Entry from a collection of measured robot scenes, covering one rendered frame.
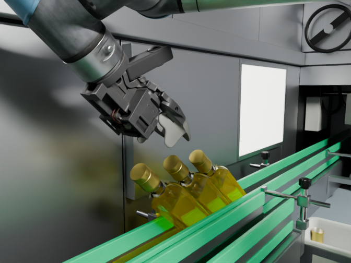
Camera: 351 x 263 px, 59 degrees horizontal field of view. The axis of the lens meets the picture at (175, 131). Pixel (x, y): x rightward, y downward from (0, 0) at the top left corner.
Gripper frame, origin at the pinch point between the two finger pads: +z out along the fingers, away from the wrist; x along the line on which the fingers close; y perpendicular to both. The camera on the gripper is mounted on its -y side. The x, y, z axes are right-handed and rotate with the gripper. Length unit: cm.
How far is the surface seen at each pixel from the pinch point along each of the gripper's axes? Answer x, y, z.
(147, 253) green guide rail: 4.3, 21.7, 2.4
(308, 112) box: -13, -79, 99
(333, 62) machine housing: 0, -90, 74
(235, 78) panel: -11.6, -37.4, 26.2
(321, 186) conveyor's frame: 6, -32, 83
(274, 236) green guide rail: 13.8, 6.8, 28.1
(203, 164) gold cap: 1.5, 0.9, 10.8
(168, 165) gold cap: 0.1, 6.1, 2.3
